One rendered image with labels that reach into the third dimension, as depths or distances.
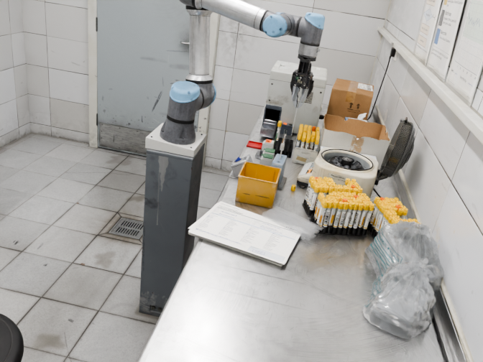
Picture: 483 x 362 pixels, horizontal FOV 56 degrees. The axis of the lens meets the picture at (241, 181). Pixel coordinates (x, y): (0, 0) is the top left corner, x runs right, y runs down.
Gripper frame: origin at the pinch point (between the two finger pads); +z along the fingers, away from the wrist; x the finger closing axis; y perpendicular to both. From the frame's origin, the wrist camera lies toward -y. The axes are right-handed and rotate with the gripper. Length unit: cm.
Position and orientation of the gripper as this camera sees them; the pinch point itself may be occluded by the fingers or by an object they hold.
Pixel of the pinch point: (297, 104)
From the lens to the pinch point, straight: 188.4
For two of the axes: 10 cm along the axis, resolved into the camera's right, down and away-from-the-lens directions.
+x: 9.5, 2.6, -2.0
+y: -2.9, 3.9, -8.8
